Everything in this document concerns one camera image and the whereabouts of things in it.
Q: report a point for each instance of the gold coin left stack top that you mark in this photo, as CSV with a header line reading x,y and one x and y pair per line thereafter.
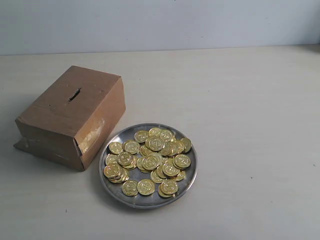
x,y
112,170

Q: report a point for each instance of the gold coin mid left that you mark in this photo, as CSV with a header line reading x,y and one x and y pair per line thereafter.
x,y
125,159

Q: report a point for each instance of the round stainless steel plate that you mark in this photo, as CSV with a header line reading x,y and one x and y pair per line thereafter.
x,y
153,200

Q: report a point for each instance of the gold coin pile top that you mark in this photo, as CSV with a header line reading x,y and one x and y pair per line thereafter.
x,y
155,143

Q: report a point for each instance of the cardboard box with slot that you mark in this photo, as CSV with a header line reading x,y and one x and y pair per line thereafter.
x,y
69,122

